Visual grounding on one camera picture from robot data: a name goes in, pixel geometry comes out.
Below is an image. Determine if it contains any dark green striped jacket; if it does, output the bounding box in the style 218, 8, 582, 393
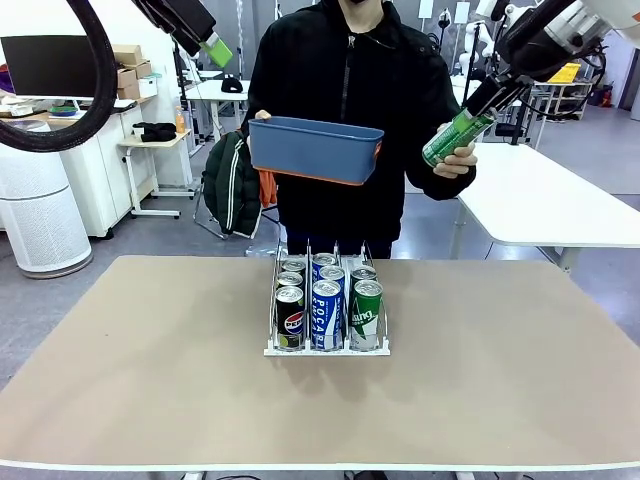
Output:
202, 130, 264, 240

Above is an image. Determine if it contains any blue Pocari Sweat can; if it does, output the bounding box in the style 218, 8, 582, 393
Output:
310, 279, 344, 351
318, 265, 347, 301
311, 253, 339, 282

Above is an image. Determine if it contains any black monitor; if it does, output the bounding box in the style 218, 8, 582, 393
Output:
0, 34, 97, 100

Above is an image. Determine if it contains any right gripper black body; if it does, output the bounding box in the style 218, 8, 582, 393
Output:
499, 42, 556, 99

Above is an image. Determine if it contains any person's right forearm black sleeve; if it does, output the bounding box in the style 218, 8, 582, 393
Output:
245, 84, 274, 131

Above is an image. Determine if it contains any black cable hose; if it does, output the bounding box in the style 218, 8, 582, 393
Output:
0, 0, 120, 152

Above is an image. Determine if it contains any clear plastic can dispenser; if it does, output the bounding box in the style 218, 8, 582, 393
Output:
263, 239, 392, 357

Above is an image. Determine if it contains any white rolling side table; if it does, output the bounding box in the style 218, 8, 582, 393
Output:
118, 128, 194, 220

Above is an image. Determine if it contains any white cabinet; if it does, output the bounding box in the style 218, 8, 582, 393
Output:
59, 99, 151, 239

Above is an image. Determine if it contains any blue bin with orange handles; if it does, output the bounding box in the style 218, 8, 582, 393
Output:
248, 116, 385, 187

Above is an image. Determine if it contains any person's left hand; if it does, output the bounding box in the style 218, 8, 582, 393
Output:
432, 142, 479, 180

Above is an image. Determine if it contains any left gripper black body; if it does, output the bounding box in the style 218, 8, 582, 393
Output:
132, 0, 217, 57

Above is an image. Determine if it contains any black cloth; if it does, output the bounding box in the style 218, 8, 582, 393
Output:
132, 121, 178, 143

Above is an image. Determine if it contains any small cardboard box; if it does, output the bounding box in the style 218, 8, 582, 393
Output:
110, 43, 144, 66
115, 67, 143, 100

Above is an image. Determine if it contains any person's left forearm black sleeve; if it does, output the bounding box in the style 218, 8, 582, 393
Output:
404, 167, 476, 201

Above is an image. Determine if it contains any white cylindrical air purifier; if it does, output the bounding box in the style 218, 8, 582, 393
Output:
0, 142, 95, 280

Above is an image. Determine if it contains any orange garment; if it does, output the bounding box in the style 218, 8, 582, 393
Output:
258, 168, 279, 207

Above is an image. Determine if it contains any person in black jacket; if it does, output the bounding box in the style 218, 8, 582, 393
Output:
244, 0, 476, 259

